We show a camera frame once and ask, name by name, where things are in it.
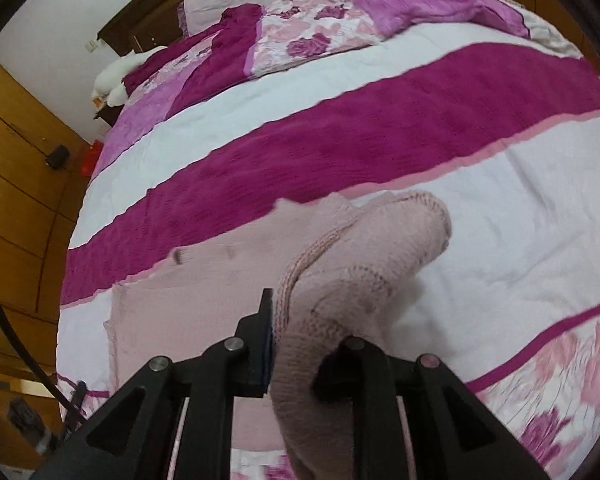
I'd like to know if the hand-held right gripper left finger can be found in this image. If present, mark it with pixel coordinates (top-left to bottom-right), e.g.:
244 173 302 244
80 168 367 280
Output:
30 289 275 480

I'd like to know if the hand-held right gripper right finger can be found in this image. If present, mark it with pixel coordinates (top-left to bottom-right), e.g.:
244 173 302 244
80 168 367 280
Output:
312 337 551 480

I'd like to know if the pink knit cardigan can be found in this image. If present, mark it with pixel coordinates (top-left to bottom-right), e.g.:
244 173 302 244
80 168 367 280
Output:
102 190 453 480

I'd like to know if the red box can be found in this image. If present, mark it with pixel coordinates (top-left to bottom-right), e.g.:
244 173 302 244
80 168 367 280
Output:
81 142 104 177

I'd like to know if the wooden wardrobe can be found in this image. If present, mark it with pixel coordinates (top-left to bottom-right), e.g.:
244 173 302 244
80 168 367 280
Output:
0 52 101 471

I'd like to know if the small black bag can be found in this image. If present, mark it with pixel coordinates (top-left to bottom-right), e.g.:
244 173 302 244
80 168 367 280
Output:
46 145 70 169

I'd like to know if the striped floral bed cover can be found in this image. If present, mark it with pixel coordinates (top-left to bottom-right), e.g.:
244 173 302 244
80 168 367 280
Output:
55 22 600 480

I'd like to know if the white plush toy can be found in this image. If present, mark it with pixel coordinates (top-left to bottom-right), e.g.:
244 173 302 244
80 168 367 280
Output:
90 46 167 107

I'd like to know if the dark wooden headboard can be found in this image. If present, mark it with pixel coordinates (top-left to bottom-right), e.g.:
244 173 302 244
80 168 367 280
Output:
97 0 301 57

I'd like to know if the purple floral quilt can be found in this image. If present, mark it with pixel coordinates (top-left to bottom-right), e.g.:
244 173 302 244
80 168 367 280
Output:
122 0 536 111

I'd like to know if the black cable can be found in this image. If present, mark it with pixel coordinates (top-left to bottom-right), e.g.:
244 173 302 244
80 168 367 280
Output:
0 255 89 427

